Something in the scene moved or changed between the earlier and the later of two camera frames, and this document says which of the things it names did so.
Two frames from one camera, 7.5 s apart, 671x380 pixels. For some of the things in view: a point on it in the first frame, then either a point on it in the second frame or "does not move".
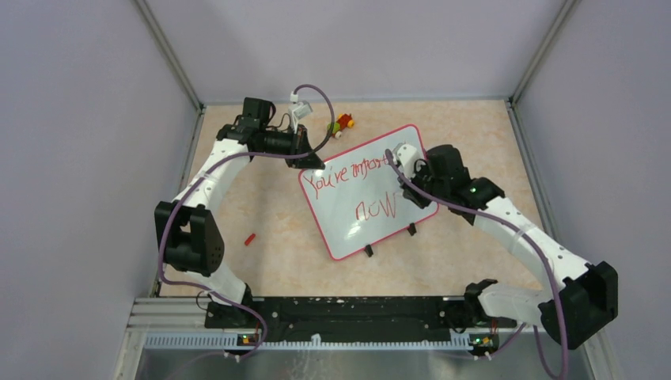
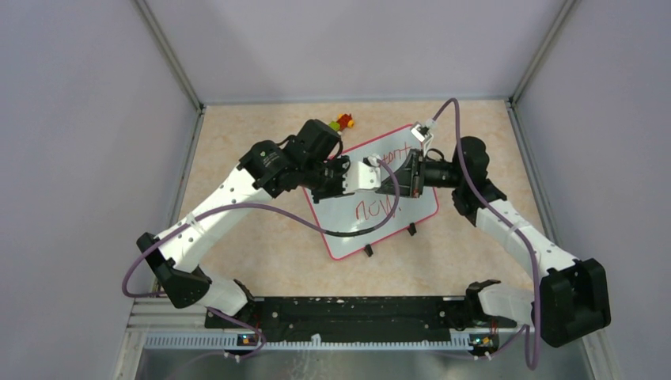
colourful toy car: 344,120 does not move
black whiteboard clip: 369,250 does not move
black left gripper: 311,161 to 341,165
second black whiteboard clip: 411,229 does not move
